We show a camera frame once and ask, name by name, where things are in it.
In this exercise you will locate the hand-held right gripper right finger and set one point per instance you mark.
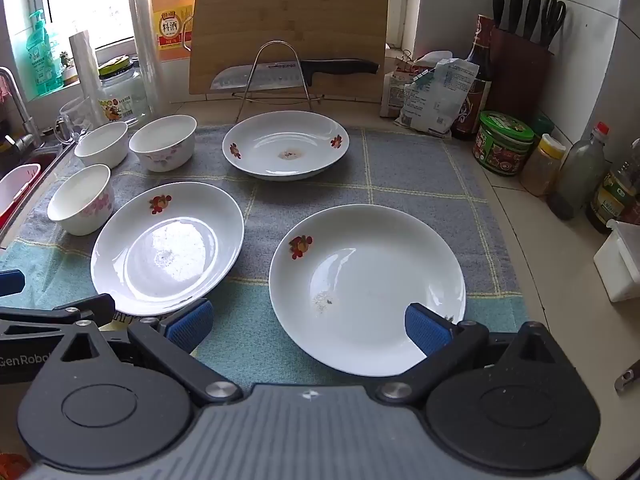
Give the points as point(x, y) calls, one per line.
point(425, 327)

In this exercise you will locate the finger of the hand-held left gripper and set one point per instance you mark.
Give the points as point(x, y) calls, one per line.
point(10, 282)
point(75, 310)

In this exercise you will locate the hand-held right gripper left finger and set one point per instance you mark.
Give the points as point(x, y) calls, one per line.
point(192, 322)

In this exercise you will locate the white fruit print plate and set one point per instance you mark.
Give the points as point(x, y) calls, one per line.
point(167, 240)
point(370, 270)

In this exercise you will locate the white bowl with pink flowers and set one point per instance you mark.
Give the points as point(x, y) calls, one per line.
point(82, 215)
point(165, 157)

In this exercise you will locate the white plate with brown stain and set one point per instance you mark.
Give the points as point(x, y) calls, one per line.
point(270, 135)

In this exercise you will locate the red and white basin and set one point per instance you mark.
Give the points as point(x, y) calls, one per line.
point(15, 187)

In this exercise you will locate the grey checked dish cloth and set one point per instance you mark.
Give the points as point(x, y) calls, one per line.
point(400, 195)

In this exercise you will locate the plain white bowl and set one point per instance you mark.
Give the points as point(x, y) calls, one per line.
point(105, 152)

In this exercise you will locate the metal faucet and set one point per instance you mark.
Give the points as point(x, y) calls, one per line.
point(20, 110)

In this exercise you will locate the clear glass mug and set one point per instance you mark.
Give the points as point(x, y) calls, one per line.
point(75, 115)

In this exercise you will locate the spice jar with yellow lid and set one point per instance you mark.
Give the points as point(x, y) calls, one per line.
point(540, 170)

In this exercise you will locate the sauce jar with green lid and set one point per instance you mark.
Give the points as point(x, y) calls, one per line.
point(502, 147)

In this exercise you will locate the white plastic box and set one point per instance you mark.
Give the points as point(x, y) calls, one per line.
point(620, 265)

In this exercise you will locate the clear bottle with red cap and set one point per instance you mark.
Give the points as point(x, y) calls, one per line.
point(580, 180)

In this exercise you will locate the glass jar with green lid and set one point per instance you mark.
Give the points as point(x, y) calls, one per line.
point(125, 100)

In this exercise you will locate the dark soy sauce bottle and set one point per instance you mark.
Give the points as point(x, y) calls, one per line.
point(472, 115)

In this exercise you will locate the clear cling film roll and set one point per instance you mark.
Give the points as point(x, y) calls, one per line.
point(145, 50)
point(84, 75)

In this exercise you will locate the small potted plant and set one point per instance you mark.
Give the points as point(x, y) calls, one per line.
point(67, 67)

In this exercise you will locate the green soap dispenser bottle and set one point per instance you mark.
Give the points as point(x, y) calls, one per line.
point(37, 60)

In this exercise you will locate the oil bottle with green label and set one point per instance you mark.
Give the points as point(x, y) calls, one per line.
point(615, 200)

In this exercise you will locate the small jar with green cap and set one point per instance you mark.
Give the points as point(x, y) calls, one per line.
point(542, 127)

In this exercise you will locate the white plastic bag blue print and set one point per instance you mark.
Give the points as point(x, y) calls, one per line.
point(440, 95)

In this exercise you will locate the orange and white packet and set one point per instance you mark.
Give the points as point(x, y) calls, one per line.
point(395, 92)

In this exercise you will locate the metal binder clip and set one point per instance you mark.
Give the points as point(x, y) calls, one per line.
point(407, 60)

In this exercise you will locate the dark brown knife block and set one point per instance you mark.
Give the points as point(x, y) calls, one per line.
point(520, 75)

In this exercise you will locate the large orange cooking wine bottle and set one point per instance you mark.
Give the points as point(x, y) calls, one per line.
point(172, 30)

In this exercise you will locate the bamboo cutting board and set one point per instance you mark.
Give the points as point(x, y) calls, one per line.
point(280, 15)

